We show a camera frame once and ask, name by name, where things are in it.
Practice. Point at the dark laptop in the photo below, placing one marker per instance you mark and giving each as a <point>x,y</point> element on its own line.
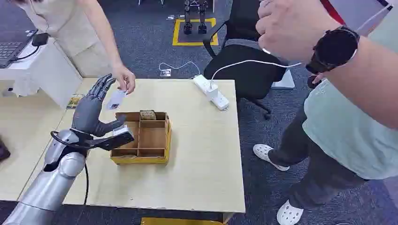
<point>11,46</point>

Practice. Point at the white stand base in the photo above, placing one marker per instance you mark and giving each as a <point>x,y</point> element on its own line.
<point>284,82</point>

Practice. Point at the white cabinet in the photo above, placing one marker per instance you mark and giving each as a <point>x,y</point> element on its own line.
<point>49,71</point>

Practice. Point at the left wrist camera on black bracket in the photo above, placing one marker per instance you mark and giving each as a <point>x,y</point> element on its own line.
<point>115,141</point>

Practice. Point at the black wristwatch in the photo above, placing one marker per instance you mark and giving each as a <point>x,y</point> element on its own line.
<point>334,49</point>

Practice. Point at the dark object at desk edge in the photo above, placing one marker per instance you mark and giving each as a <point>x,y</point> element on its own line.
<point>3,151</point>

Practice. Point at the wooden card box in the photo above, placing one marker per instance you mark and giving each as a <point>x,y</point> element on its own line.
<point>152,139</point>

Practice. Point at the yellow box edge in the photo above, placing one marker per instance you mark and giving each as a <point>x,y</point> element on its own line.
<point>180,221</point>

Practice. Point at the white card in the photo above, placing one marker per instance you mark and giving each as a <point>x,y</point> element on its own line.
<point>115,100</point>

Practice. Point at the black office chair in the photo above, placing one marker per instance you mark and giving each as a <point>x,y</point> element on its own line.
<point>245,68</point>

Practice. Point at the person in pale green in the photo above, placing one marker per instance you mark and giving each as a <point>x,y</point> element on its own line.
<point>351,124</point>

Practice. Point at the white power strip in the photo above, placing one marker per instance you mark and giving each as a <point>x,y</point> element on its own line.
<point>214,94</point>

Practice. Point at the person's hand holding card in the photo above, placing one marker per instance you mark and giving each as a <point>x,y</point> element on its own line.
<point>126,77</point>

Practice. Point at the person in beige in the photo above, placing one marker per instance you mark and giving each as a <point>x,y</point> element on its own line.
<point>74,34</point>

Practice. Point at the white clog shoe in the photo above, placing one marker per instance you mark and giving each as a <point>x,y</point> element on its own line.
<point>267,155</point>
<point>288,215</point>

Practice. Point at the black robot legs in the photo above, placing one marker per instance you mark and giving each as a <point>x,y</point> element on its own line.
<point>195,18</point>

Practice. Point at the person's hand with watch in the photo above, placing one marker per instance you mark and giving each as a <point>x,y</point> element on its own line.
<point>289,28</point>

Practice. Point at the colourful printed booklet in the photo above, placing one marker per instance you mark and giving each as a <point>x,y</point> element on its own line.
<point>74,102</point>

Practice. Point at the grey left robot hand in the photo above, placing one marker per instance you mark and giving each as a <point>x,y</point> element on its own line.
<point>85,113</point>

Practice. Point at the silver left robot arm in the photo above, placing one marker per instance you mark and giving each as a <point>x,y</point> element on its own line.
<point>49,186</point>

